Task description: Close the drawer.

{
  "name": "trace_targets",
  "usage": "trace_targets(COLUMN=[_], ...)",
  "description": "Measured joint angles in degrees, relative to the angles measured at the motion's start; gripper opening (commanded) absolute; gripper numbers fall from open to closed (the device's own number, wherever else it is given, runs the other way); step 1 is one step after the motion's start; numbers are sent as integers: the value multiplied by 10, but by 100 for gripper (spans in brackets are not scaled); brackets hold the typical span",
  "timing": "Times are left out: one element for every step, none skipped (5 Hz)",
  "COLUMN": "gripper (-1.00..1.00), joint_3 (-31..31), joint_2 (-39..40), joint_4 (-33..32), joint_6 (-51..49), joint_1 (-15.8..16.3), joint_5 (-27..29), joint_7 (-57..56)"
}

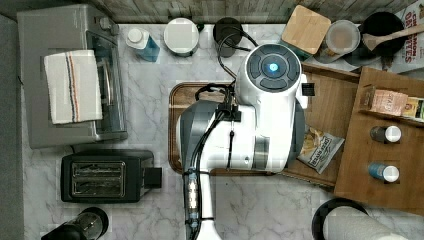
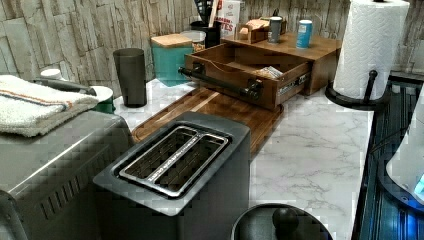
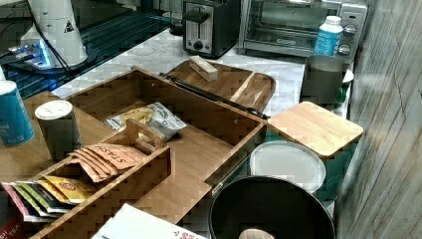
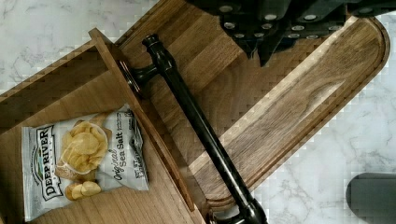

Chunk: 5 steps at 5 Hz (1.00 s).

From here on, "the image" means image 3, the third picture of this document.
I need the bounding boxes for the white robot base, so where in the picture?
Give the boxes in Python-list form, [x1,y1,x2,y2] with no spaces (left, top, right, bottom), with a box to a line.
[1,0,92,74]

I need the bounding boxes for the wooden serving tray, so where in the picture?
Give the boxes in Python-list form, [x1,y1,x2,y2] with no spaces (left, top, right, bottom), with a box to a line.
[167,60,276,113]

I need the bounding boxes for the small wooden block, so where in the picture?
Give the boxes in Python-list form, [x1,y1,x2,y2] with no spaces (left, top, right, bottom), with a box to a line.
[189,56,218,82]

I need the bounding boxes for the silver yellow snack bag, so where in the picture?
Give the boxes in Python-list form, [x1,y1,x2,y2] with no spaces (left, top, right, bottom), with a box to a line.
[104,103,186,139]

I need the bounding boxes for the black toaster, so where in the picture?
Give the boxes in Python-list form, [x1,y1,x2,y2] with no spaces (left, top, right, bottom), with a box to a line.
[182,0,241,59]

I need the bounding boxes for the silver toaster oven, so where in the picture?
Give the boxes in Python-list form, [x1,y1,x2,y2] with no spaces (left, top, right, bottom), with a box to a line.
[239,0,368,63]

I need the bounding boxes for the orange Stash tea packets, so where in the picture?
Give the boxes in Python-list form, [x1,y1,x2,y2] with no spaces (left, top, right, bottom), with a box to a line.
[69,143,147,182]

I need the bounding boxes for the large black round bowl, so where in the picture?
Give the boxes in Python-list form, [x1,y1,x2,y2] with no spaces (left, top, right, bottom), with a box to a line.
[209,176,336,239]

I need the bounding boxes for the grey metal canister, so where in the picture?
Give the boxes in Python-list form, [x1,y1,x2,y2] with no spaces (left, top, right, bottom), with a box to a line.
[300,55,348,110]

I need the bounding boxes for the teal box with wooden lid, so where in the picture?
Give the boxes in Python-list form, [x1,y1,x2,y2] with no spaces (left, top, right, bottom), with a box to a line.
[268,102,363,201]

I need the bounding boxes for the white paper booklet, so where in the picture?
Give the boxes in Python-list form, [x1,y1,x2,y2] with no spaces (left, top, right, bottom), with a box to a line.
[91,203,206,239]

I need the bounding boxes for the wooden tea organizer caddy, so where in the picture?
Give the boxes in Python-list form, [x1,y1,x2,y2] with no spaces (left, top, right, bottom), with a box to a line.
[29,119,171,239]

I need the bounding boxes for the blue bottle with white cap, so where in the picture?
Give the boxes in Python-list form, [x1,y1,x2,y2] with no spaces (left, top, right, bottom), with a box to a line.
[314,16,343,56]

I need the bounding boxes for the grey canister with white lid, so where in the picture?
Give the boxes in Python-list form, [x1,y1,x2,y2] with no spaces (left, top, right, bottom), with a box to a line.
[35,100,82,161]

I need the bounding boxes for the yellow tea packet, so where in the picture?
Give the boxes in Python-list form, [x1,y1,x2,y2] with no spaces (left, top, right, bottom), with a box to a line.
[46,175,97,204]

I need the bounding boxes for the green tea packets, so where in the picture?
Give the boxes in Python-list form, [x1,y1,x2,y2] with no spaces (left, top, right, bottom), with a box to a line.
[11,181,73,217]

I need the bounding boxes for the teal tea canister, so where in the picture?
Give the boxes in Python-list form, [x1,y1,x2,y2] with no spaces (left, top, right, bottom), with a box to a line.
[0,81,35,145]

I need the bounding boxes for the red tea box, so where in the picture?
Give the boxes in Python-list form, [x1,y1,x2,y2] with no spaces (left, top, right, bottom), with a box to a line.
[0,187,25,239]

